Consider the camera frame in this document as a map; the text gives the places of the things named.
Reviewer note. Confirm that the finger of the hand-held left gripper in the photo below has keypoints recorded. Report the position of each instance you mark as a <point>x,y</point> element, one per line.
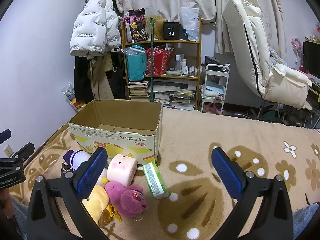
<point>5,136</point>
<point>24,152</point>

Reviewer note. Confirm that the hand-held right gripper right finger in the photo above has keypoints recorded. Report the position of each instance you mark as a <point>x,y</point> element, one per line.
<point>227,175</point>

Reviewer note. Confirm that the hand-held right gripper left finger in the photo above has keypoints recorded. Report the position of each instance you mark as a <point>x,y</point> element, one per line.
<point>90,173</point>

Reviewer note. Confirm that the purple-haired plush doll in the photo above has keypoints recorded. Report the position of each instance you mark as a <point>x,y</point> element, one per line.
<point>77,156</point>

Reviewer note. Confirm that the yellow plush toy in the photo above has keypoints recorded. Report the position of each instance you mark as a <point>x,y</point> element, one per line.
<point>96,201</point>

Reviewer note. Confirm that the pink cylindrical plush toy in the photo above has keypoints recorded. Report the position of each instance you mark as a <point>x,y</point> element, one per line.
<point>120,167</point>

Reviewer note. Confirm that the printed cardboard box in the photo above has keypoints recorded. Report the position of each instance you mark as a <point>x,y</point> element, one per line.
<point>112,138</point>

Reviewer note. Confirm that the magenta plush bear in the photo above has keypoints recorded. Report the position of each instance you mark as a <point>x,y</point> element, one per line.
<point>125,196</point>

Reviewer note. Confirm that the person's left forearm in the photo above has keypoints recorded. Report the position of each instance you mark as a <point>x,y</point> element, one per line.
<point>18,217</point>

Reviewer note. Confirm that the black packet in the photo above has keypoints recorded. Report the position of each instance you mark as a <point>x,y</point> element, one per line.
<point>65,170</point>

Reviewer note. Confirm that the beige patterned blanket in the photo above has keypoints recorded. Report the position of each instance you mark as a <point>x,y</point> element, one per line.
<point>200,140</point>

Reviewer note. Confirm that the green tissue pack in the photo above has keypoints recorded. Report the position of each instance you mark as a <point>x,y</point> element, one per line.
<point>155,180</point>

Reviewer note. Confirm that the pink item under cart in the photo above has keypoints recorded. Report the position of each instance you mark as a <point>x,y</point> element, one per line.
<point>212,108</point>

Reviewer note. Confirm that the plastic bag of toys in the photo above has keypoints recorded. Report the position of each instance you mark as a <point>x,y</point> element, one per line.
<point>70,92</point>

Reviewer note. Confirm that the light blue folded cloth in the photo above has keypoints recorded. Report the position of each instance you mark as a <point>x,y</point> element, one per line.
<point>212,90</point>

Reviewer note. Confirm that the black hanging coat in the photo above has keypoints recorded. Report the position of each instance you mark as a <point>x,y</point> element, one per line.
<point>81,80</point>

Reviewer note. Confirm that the person's leg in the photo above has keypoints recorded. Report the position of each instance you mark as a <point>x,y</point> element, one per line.
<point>308,222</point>

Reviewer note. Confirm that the beige hanging coat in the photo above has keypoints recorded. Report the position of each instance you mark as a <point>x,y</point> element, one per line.
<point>100,80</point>

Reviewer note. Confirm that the dark hanging clothes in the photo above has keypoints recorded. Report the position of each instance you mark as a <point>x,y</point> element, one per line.
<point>118,80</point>

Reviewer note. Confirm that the white rolling cart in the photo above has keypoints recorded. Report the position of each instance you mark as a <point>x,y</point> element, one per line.
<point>216,76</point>

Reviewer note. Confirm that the stack of books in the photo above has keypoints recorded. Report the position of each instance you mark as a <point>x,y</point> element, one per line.
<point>162,96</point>

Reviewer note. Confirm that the group of cosmetic bottles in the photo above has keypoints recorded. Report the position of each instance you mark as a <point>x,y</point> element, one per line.
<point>186,67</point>

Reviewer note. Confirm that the black item on cart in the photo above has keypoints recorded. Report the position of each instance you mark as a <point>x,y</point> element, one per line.
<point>212,60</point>

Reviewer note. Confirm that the teal shopping bag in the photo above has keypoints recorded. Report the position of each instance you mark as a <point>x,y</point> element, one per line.
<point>136,66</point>

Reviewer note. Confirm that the wooden bookshelf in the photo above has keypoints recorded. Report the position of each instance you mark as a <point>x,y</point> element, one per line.
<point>198,55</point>

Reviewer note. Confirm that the green pole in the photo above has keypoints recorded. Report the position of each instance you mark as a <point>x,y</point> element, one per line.
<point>151,62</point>

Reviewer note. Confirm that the pale blue cloth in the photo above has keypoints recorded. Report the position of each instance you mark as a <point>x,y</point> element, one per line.
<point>277,57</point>

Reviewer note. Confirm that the clear plastic bag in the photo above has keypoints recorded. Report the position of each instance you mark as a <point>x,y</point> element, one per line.
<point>132,51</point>

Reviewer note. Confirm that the red gift bag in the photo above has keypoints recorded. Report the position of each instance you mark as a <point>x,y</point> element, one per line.
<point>158,62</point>

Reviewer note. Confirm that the cream folded mattress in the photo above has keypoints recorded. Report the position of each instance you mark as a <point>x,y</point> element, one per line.
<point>252,42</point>

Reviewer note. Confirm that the white puffer jacket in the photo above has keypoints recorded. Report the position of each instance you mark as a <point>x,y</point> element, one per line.
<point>92,22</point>

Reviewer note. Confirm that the black monitor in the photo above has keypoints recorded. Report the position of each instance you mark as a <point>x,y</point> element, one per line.
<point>312,55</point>

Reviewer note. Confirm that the pink fan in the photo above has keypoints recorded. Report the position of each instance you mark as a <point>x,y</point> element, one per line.
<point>297,45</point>

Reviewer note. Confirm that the pink black printed bag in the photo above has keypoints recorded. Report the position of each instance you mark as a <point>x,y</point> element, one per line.
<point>133,26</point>

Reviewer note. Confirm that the black box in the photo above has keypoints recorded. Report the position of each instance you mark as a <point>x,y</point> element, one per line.
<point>172,31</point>

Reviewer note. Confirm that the white plastic bag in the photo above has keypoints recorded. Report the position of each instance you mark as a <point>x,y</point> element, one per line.
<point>190,22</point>

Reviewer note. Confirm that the blonde wig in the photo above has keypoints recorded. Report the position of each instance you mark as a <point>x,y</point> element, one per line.
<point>157,27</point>

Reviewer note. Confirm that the white wall socket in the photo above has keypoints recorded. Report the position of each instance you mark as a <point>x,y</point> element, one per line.
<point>8,151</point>

